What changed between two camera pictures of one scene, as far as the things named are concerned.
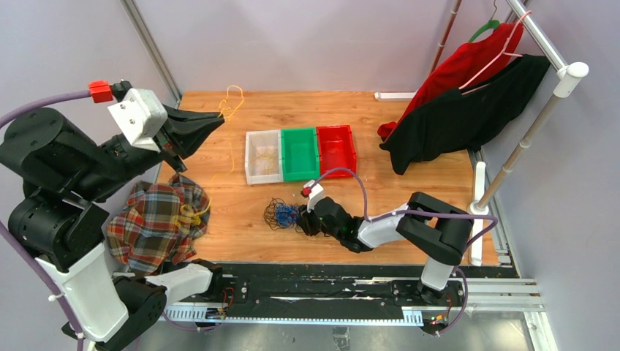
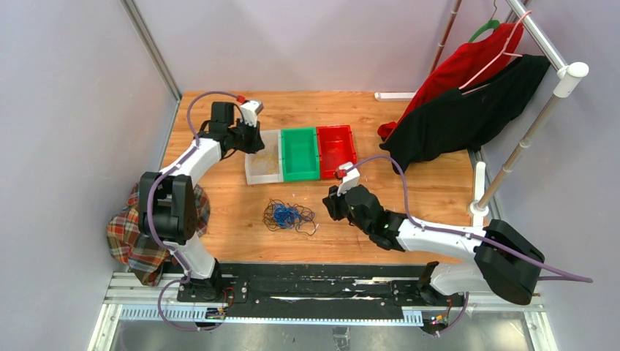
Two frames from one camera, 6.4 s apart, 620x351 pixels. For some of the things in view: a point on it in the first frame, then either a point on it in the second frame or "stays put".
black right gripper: (305, 221) -> (333, 201)
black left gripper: (175, 134) -> (256, 143)
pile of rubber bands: (270, 214) stays put
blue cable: (286, 215) stays put
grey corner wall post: (130, 7) stays put
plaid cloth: (159, 224) stays put
